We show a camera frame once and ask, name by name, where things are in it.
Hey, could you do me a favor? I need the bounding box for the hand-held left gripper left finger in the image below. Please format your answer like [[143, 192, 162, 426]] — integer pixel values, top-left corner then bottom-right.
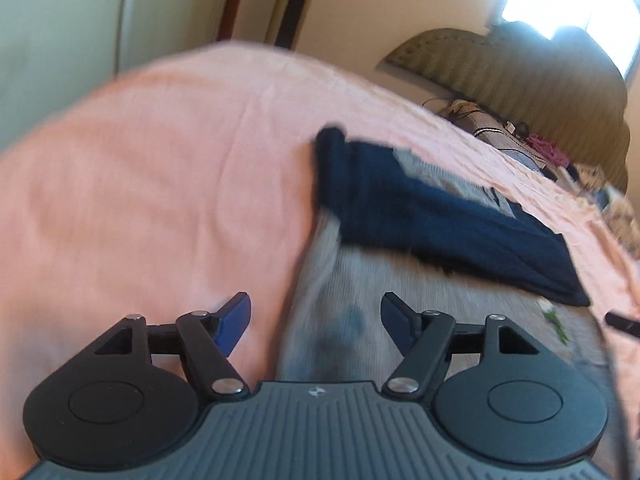
[[92, 291, 251, 402]]

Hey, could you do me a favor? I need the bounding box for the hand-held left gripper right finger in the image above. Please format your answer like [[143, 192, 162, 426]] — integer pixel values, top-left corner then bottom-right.
[[380, 292, 543, 397]]

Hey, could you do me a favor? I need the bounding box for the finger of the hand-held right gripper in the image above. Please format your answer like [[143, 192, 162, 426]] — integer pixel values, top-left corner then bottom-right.
[[604, 311, 640, 337]]

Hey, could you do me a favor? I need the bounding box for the grey sock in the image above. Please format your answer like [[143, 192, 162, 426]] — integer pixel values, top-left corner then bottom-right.
[[277, 210, 617, 387]]

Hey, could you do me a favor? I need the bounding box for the navy blue sock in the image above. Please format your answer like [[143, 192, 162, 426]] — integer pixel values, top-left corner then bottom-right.
[[312, 125, 592, 307]]

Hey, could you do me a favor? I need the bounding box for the pink bed sheet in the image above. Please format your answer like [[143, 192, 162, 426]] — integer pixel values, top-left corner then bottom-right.
[[0, 42, 640, 461]]

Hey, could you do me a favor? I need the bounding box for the magenta cloth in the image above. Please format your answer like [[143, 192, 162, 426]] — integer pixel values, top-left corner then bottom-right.
[[525, 132, 572, 167]]

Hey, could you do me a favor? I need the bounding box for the striped grey pillow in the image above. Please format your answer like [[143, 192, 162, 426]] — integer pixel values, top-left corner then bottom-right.
[[449, 100, 547, 167]]

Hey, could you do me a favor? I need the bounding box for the olive striped headboard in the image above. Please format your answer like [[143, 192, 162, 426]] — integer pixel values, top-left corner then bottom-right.
[[375, 22, 632, 192]]

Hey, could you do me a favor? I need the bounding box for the frosted glass wardrobe door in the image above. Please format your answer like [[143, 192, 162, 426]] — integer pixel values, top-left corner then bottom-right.
[[0, 0, 237, 157]]

